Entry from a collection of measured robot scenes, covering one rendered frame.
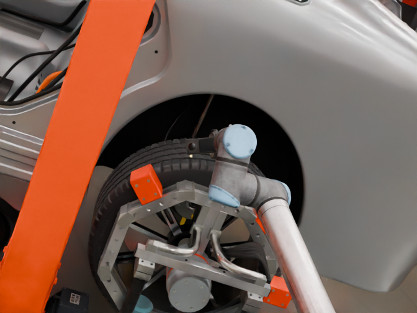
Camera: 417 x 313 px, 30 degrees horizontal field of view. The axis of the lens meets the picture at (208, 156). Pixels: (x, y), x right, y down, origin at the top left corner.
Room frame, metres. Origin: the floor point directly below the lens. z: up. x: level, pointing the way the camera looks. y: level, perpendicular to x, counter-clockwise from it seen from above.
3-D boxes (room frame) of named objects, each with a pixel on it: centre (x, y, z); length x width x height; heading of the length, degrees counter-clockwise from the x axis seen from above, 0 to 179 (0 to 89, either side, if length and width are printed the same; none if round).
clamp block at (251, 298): (2.05, -0.28, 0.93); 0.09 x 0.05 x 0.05; 12
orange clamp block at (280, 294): (2.29, -0.38, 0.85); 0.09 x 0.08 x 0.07; 102
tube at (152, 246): (2.08, 0.00, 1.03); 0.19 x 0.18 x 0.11; 12
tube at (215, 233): (2.12, -0.20, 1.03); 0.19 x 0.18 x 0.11; 12
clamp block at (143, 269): (1.99, 0.05, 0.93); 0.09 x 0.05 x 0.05; 12
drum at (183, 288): (2.15, -0.09, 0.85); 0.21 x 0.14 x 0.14; 12
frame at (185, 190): (2.22, -0.08, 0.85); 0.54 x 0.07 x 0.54; 102
